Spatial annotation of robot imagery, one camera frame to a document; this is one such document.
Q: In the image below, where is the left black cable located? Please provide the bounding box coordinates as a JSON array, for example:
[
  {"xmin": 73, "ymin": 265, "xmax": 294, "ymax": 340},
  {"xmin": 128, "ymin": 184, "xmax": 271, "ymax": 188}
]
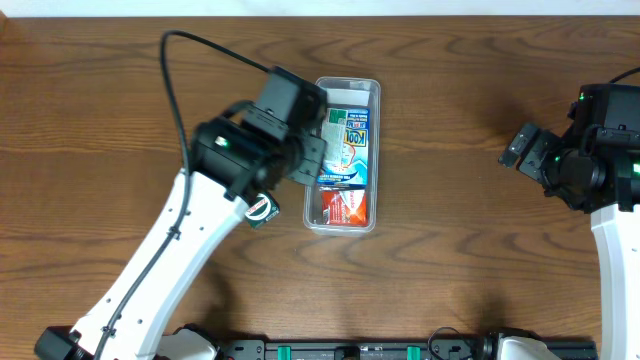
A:
[{"xmin": 92, "ymin": 29, "xmax": 274, "ymax": 360}]

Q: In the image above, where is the white green medicine box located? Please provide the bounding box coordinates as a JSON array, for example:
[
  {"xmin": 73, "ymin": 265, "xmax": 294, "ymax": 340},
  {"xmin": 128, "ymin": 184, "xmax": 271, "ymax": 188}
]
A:
[{"xmin": 321, "ymin": 108, "xmax": 348, "ymax": 173}]

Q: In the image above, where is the green Zam-Buk box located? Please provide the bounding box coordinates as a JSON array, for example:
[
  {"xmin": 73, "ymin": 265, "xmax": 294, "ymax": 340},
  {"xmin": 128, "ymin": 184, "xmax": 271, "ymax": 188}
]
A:
[{"xmin": 245, "ymin": 193, "xmax": 280, "ymax": 229}]

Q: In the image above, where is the red Panadol box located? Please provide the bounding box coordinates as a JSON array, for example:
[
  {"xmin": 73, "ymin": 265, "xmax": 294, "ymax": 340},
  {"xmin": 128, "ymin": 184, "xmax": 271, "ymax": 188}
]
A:
[{"xmin": 321, "ymin": 189, "xmax": 368, "ymax": 227}]

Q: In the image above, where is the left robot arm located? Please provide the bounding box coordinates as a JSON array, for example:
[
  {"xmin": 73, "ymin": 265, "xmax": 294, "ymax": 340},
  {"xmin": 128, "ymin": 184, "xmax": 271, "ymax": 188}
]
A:
[{"xmin": 34, "ymin": 101, "xmax": 327, "ymax": 360}]

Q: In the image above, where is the clear plastic container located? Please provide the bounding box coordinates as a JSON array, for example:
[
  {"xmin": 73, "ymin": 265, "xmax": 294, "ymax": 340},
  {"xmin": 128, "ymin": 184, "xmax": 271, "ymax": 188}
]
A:
[{"xmin": 303, "ymin": 76, "xmax": 382, "ymax": 237}]

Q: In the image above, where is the blue cooling patch packet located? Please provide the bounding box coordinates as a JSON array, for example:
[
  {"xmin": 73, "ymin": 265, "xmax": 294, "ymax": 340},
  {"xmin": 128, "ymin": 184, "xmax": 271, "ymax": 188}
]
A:
[{"xmin": 317, "ymin": 108, "xmax": 370, "ymax": 189}]

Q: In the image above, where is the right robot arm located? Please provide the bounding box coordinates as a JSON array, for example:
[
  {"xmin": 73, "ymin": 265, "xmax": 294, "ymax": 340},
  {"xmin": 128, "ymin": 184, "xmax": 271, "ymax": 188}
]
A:
[{"xmin": 499, "ymin": 123, "xmax": 639, "ymax": 359}]

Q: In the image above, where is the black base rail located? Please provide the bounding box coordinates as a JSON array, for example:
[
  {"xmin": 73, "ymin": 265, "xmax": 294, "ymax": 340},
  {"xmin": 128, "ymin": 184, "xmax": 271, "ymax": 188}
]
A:
[{"xmin": 164, "ymin": 324, "xmax": 599, "ymax": 360}]

